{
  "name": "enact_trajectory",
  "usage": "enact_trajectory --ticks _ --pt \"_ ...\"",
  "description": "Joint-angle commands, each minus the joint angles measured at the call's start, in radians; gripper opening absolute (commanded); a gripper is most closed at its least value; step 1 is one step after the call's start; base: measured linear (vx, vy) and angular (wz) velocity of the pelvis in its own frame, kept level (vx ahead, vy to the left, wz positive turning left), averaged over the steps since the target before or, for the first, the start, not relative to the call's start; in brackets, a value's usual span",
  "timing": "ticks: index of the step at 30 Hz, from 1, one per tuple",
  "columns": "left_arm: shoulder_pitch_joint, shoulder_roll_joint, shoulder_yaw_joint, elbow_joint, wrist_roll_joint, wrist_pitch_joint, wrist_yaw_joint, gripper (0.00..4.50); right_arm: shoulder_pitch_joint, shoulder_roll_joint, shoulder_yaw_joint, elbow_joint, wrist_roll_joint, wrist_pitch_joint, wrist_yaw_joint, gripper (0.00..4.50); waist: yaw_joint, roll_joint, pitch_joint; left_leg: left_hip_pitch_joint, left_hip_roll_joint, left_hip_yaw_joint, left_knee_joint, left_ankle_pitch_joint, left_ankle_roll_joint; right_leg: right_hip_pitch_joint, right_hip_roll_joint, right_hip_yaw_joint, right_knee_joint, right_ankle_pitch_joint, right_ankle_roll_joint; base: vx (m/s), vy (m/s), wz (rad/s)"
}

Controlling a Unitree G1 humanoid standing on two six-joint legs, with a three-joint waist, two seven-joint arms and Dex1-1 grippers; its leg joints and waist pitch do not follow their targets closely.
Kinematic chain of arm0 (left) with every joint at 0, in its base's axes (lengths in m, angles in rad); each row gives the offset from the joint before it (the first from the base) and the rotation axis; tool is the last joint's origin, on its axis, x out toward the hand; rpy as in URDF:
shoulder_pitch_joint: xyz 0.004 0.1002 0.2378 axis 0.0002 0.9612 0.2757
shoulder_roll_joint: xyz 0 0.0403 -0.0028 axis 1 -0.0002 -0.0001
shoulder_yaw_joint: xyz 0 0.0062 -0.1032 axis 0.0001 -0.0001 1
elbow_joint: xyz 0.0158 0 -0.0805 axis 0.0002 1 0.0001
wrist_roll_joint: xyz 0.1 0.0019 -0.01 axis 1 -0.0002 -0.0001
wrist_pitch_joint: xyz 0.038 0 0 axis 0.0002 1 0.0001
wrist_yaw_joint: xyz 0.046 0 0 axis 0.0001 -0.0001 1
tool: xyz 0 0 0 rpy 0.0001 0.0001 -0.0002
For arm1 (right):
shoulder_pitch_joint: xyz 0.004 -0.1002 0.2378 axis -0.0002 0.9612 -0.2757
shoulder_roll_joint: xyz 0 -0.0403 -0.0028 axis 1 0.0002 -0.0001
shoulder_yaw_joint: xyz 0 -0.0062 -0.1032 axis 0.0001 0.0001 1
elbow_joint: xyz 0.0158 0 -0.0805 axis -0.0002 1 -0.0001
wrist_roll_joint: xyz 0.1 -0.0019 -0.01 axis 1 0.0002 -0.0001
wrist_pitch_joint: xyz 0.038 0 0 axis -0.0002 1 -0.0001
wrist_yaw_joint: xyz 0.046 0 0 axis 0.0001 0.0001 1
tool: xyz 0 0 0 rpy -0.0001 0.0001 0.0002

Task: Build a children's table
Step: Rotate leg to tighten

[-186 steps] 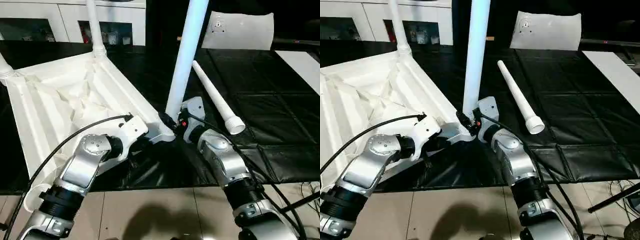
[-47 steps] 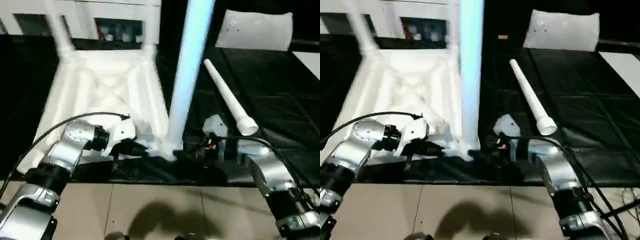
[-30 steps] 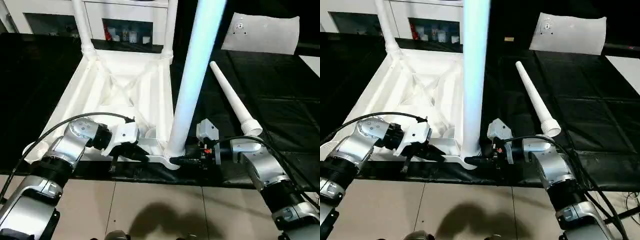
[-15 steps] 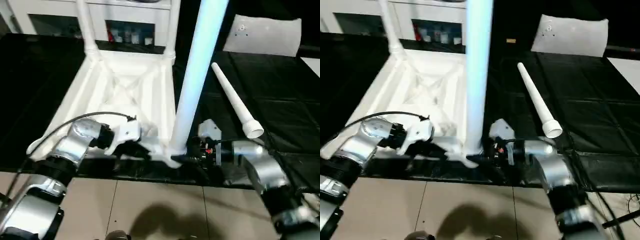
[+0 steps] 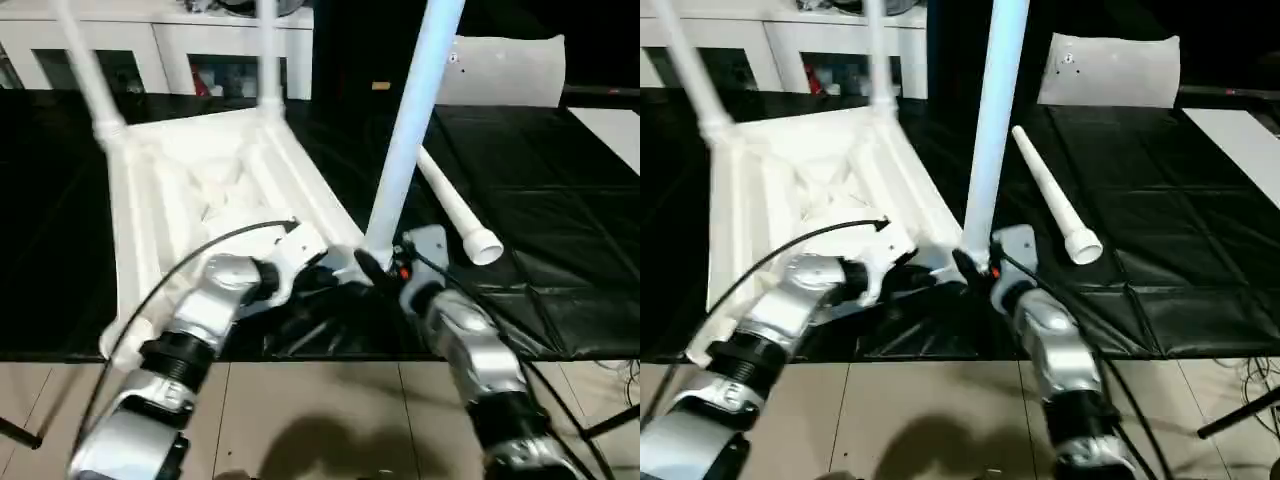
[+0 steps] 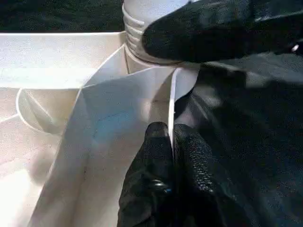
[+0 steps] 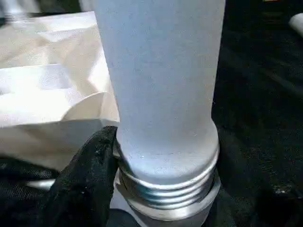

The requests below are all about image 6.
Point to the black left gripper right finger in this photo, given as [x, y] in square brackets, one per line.
[203, 194]

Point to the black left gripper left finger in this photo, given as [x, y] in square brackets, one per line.
[147, 189]

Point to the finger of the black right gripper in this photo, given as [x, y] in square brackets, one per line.
[222, 28]

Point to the white plastic table leg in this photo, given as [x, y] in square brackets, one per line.
[137, 14]

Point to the black work mat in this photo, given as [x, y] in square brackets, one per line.
[251, 142]

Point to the white plastic table top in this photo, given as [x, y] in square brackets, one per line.
[47, 118]

